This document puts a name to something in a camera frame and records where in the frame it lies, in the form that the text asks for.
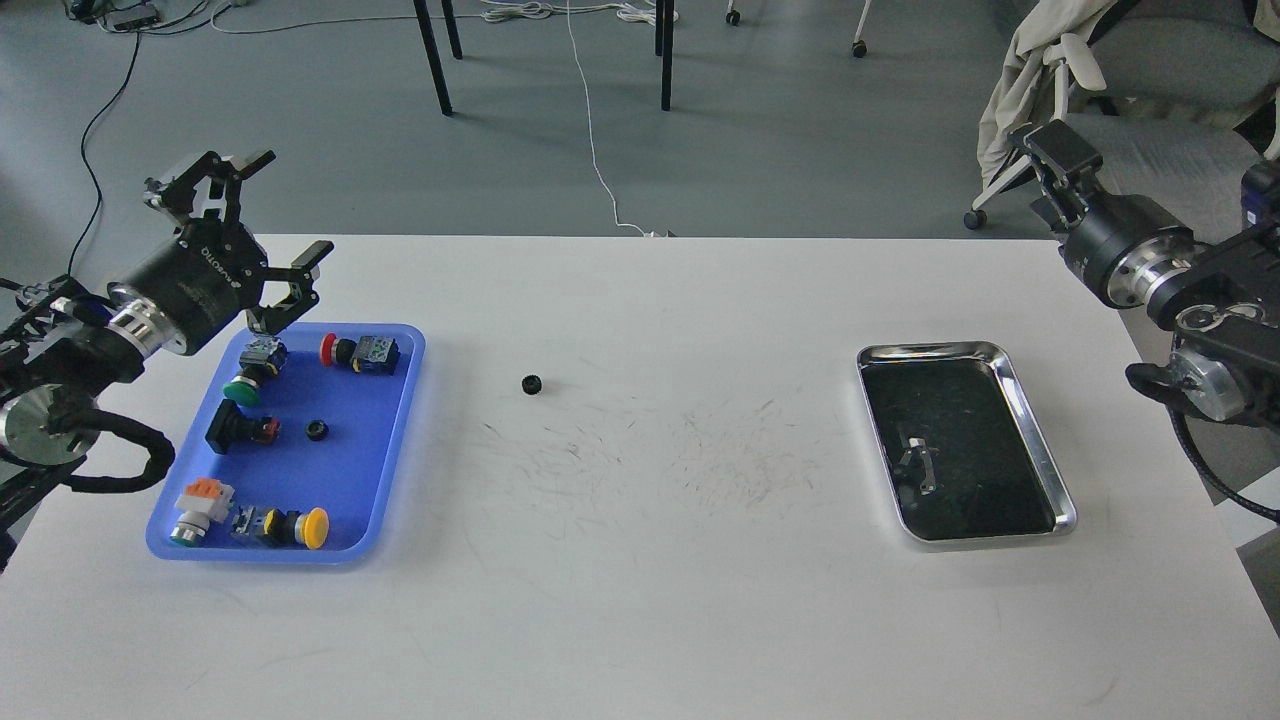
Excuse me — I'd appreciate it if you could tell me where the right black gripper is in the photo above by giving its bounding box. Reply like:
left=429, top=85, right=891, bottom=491
left=1010, top=120, right=1196, bottom=309

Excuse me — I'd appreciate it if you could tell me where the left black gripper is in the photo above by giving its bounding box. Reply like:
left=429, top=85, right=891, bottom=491
left=108, top=150, right=335, bottom=356

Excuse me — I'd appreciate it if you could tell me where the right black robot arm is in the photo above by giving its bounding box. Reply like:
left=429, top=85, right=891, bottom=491
left=1012, top=120, right=1279, bottom=521

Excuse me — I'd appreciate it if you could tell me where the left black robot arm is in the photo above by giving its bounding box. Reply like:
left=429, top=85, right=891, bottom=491
left=3, top=150, right=333, bottom=561

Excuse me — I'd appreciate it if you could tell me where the beige jacket on chair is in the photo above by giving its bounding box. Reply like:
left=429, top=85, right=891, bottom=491
left=975, top=1, right=1114, bottom=184

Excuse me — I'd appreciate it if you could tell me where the grey office chair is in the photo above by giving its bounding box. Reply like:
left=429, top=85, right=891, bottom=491
left=963, top=1, right=1277, bottom=243

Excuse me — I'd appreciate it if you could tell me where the blue plastic tray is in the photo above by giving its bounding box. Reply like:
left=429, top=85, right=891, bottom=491
left=143, top=322, right=428, bottom=565

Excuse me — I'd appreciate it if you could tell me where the black power strip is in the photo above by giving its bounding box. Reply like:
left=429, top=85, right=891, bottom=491
left=63, top=1, right=161, bottom=33

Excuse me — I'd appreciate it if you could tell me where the black table leg left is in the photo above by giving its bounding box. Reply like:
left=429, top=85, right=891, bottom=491
left=412, top=0, right=465, bottom=117

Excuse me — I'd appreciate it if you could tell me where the black table leg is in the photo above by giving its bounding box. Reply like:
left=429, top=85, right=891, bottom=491
left=654, top=0, right=677, bottom=111
left=412, top=0, right=465, bottom=117

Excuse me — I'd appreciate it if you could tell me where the steel tray with black liner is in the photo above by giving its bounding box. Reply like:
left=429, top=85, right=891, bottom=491
left=856, top=340, right=1079, bottom=550

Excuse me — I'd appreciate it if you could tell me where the black table leg right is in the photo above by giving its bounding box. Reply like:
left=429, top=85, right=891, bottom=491
left=654, top=0, right=677, bottom=111

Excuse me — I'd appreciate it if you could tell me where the green push button switch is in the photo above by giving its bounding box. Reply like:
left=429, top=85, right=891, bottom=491
left=221, top=334, right=288, bottom=407

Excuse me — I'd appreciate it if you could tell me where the red emergency stop switch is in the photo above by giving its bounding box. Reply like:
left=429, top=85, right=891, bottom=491
left=317, top=332, right=401, bottom=375

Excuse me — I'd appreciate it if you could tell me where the black floor cable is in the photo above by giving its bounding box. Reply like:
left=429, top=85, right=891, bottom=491
left=67, top=29, right=146, bottom=281

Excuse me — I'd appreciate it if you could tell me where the black push button switch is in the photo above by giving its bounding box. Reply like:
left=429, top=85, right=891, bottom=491
left=205, top=398, right=282, bottom=455

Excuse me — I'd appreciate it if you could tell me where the silver orange push button switch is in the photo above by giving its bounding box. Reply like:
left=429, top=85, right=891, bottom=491
left=169, top=477, right=236, bottom=547

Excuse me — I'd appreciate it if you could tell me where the yellow push button switch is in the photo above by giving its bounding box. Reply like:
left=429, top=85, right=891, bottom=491
left=230, top=505, right=330, bottom=550

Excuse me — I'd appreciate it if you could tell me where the white floor cable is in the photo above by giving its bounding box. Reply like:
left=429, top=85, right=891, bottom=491
left=480, top=0, right=681, bottom=240

